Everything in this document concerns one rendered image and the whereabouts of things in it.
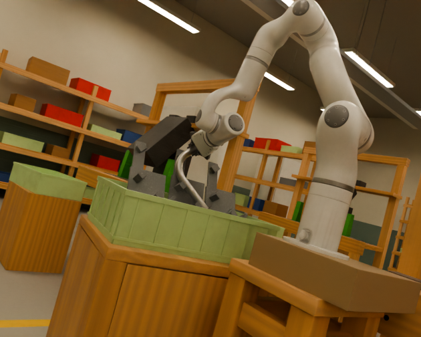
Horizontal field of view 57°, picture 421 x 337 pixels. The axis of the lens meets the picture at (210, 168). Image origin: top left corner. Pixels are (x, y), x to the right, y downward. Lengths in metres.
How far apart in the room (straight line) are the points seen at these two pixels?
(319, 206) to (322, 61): 0.45
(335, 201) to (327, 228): 0.08
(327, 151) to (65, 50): 6.77
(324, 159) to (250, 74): 0.43
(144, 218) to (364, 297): 0.66
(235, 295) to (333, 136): 0.52
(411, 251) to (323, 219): 0.88
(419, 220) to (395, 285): 0.88
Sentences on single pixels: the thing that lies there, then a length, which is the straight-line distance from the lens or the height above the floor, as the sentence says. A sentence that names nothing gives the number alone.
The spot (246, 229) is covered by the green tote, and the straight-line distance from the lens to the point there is 1.42.
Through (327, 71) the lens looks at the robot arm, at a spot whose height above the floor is 1.46.
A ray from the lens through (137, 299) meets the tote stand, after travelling 1.25.
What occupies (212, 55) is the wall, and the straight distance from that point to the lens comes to 9.27.
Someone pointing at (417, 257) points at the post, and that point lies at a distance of 1.94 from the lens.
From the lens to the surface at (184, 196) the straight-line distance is 1.58.
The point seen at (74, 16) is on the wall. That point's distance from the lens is 7.77.
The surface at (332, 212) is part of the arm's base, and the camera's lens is 1.12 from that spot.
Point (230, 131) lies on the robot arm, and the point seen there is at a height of 1.23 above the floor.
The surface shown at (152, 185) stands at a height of 0.98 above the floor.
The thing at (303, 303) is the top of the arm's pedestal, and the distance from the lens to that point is 1.00.
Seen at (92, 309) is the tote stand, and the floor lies 0.61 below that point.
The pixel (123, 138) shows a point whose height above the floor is 1.48.
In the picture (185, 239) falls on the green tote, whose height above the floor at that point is 0.84.
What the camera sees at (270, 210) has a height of 0.92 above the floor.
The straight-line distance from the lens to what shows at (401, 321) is 1.30.
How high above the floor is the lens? 1.03
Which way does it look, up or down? 3 degrees up
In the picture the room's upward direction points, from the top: 15 degrees clockwise
